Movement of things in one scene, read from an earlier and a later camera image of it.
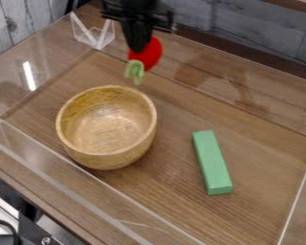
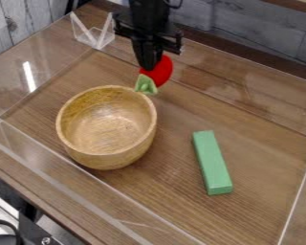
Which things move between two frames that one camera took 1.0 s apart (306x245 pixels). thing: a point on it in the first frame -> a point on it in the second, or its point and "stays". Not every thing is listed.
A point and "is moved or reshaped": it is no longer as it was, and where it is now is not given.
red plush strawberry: x=143 y=60 is moved or reshaped
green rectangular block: x=210 y=161 stays
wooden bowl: x=106 y=126 stays
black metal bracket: x=31 y=233 stays
